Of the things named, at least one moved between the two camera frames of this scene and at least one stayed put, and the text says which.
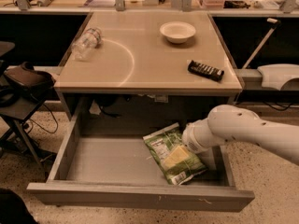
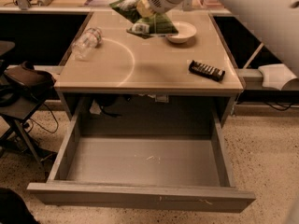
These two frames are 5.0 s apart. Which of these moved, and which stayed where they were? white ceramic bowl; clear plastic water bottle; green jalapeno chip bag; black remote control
Moved: green jalapeno chip bag
Stayed: white ceramic bowl; black remote control; clear plastic water bottle
